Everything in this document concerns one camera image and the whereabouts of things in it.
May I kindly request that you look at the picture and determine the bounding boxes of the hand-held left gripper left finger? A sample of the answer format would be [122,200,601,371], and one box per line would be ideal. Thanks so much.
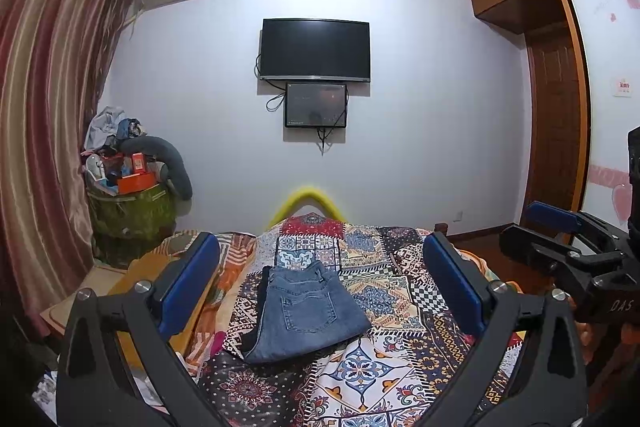
[55,232,222,427]

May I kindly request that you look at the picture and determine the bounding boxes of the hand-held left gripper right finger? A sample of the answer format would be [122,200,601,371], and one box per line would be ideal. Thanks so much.
[422,232,588,427]

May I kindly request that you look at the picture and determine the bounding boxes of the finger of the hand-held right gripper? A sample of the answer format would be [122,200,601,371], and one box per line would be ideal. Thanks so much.
[527,201,629,254]
[500,224,626,289]

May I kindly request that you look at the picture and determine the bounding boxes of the blue denim jeans pants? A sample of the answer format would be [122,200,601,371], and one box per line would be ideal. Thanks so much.
[242,260,373,365]

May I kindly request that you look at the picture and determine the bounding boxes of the person's right hand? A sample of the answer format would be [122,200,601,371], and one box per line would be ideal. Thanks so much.
[567,298,626,360]

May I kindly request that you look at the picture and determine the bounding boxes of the orange striped bedsheet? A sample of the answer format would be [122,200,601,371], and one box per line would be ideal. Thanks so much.
[150,229,258,375]

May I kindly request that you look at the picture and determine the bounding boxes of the brown wooden door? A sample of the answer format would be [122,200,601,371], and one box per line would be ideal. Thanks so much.
[524,32,585,230]

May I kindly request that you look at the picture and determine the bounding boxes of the green patterned storage bag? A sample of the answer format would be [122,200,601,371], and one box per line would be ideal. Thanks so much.
[86,179,178,268]

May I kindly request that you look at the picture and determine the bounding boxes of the patterned patchwork blanket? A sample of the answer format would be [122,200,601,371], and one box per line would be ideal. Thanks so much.
[197,214,531,427]

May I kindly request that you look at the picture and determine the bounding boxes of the wooden folding lap table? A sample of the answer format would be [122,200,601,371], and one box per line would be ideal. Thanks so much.
[40,234,211,360]

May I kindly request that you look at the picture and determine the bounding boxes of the orange box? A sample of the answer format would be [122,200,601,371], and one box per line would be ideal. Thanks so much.
[116,172,158,195]

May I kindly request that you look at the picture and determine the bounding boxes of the grey long pillow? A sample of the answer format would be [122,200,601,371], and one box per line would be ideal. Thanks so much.
[117,136,194,202]

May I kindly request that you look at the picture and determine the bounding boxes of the white sliding wardrobe door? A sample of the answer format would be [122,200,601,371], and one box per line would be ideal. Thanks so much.
[562,0,640,233]

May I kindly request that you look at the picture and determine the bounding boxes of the yellow bed footboard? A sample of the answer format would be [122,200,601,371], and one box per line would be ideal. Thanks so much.
[267,187,347,230]

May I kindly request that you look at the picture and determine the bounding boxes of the small red white sign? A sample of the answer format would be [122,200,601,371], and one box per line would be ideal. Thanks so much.
[612,76,637,99]

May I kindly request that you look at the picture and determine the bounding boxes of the light grey cloth pile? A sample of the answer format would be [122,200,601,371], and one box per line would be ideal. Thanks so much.
[84,106,145,155]

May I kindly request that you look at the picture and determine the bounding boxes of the striped red beige curtain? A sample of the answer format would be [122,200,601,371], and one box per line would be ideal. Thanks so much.
[0,0,145,323]

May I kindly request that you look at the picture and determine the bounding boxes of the black monitor cable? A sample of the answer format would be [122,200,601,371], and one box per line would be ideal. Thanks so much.
[316,126,335,156]

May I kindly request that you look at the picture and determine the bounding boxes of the black television cable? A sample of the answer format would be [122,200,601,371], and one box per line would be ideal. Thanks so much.
[254,52,287,112]

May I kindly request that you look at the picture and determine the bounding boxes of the small black wall monitor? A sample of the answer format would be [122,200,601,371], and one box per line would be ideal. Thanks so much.
[284,81,350,130]

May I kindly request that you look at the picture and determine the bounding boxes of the wall-mounted black television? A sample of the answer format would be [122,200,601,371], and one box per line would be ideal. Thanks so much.
[258,18,371,84]

